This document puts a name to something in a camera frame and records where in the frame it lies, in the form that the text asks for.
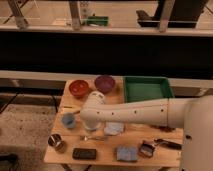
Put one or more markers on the silver fork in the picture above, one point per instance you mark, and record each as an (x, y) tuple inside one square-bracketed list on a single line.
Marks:
[(99, 138)]

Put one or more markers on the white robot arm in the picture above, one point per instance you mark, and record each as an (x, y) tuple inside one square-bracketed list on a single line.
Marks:
[(193, 115)]

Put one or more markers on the purple bowl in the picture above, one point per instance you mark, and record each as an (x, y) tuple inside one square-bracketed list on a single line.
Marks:
[(104, 83)]

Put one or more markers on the red bowl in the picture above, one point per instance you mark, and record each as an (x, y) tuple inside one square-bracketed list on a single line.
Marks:
[(79, 88)]

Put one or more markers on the green plastic tray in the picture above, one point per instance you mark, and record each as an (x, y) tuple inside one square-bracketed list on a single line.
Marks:
[(141, 88)]

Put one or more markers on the light blue crumpled cloth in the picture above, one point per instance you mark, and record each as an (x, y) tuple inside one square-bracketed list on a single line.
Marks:
[(113, 128)]

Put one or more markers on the blue cup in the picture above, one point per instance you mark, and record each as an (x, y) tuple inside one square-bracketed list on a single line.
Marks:
[(68, 120)]

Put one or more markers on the wooden table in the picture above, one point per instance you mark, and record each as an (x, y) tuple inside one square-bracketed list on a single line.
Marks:
[(136, 130)]

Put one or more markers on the green object on shelf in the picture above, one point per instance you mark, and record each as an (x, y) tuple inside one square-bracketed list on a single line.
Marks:
[(97, 20)]

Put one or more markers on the blue sponge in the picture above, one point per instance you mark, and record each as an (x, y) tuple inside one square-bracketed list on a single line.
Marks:
[(126, 154)]

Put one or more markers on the dark red grapes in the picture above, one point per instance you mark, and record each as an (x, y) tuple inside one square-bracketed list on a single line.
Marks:
[(164, 128)]

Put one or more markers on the black rectangular block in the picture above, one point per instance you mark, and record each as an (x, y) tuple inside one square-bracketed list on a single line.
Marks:
[(81, 153)]

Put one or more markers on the metal can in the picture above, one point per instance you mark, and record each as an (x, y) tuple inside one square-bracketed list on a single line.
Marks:
[(55, 141)]

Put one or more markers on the dark machine on shelf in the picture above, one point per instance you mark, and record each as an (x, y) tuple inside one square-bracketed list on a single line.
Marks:
[(185, 14)]

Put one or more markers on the black handled knife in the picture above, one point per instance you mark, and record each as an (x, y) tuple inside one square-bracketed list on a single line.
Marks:
[(168, 144)]

